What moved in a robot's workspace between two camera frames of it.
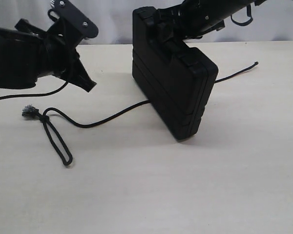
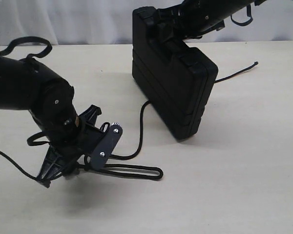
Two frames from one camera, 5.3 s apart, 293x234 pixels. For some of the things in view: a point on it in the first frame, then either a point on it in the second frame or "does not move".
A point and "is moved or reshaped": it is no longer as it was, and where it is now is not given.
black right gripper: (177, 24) does not move
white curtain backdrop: (274, 20) does not move
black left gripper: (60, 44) to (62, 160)
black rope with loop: (30, 110) is moved or reshaped
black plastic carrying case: (176, 80) does not move
